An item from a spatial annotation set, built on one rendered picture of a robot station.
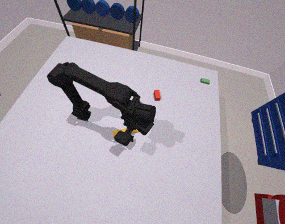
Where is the small green block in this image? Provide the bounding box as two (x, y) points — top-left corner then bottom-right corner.
(201, 78), (210, 85)

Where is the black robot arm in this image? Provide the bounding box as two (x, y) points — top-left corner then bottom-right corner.
(47, 62), (156, 135)

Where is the red rectangular block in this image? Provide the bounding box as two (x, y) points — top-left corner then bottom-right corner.
(154, 90), (161, 101)

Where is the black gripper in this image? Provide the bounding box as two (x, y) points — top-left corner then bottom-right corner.
(114, 116), (138, 146)

